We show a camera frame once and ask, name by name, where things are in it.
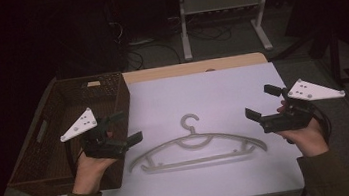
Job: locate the white table cover sheet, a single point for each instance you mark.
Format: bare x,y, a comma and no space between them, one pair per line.
195,92

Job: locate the grey plastic clothes hanger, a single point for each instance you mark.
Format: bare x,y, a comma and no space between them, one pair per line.
195,146

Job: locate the black metal stand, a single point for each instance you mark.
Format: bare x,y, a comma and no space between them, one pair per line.
333,55

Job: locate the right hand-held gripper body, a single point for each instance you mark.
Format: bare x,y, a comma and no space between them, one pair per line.
291,119

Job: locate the person's right hand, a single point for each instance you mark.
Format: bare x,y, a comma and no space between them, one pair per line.
308,140

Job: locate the brown wicker basket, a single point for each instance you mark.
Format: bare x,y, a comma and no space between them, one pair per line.
49,160

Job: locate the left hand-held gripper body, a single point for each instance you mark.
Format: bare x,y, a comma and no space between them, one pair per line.
101,147

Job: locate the white metal desk frame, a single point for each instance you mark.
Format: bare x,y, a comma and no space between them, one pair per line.
221,1

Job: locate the person's left hand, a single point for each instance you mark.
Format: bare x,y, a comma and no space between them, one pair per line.
89,172

